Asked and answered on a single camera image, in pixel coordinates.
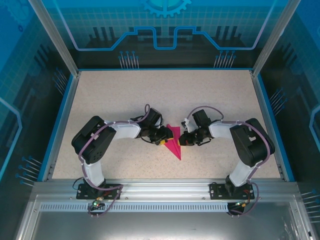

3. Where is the pink paper sheet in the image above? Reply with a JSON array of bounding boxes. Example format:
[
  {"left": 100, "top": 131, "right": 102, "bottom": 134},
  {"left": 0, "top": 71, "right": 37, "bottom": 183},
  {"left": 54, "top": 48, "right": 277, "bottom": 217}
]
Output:
[{"left": 163, "top": 123, "right": 183, "bottom": 161}]

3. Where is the grey metal sheet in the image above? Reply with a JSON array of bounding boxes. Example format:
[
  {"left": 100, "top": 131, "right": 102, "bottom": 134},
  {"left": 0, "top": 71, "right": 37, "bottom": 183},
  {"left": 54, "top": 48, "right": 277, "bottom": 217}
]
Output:
[{"left": 14, "top": 194, "right": 313, "bottom": 240}]

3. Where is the aluminium mounting beam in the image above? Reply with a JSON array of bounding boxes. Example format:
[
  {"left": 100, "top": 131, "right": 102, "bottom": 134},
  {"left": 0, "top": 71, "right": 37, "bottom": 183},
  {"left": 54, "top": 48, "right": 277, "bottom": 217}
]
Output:
[{"left": 32, "top": 178, "right": 301, "bottom": 201}]

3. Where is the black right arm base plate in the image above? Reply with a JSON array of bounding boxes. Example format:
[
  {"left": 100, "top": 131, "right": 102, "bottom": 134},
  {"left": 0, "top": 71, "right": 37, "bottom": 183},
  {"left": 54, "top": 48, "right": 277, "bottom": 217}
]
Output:
[{"left": 209, "top": 181, "right": 256, "bottom": 201}]

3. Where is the slotted grey cable duct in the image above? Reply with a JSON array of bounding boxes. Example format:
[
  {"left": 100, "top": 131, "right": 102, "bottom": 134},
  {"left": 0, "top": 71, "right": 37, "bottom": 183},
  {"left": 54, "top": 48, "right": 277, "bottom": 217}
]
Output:
[{"left": 38, "top": 202, "right": 232, "bottom": 213}]

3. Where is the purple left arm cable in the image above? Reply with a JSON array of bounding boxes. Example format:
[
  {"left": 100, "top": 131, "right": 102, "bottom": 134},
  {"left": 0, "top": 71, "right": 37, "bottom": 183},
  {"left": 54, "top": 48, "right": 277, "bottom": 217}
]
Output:
[{"left": 78, "top": 103, "right": 151, "bottom": 216}]

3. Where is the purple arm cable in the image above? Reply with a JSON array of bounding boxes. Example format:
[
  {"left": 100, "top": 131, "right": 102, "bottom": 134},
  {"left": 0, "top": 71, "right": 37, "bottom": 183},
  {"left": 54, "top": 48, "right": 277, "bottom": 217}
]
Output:
[
  {"left": 187, "top": 105, "right": 276, "bottom": 217},
  {"left": 78, "top": 103, "right": 151, "bottom": 216}
]

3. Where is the cable connector with green light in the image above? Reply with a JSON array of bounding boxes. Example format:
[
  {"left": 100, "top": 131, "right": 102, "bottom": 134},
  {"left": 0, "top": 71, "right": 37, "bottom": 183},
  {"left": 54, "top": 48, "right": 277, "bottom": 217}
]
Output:
[
  {"left": 91, "top": 196, "right": 105, "bottom": 209},
  {"left": 233, "top": 199, "right": 251, "bottom": 209}
]

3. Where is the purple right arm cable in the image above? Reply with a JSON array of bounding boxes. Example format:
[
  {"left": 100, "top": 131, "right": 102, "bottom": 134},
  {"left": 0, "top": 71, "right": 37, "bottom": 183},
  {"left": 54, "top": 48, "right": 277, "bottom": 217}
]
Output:
[{"left": 187, "top": 105, "right": 276, "bottom": 217}]

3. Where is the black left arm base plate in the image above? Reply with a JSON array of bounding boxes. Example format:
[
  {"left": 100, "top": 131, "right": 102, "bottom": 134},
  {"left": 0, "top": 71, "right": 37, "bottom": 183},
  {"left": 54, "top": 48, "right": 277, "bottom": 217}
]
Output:
[{"left": 75, "top": 182, "right": 123, "bottom": 201}]

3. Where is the thin black cable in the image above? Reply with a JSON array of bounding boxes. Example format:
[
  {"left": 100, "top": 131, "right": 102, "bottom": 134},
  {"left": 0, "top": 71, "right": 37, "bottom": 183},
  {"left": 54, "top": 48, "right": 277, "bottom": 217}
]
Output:
[{"left": 72, "top": 177, "right": 85, "bottom": 192}]

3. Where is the aluminium frame post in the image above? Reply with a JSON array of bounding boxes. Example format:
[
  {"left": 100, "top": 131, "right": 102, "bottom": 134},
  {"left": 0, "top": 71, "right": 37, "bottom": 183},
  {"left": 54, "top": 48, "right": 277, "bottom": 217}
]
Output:
[
  {"left": 27, "top": 0, "right": 81, "bottom": 77},
  {"left": 250, "top": 0, "right": 294, "bottom": 77}
]

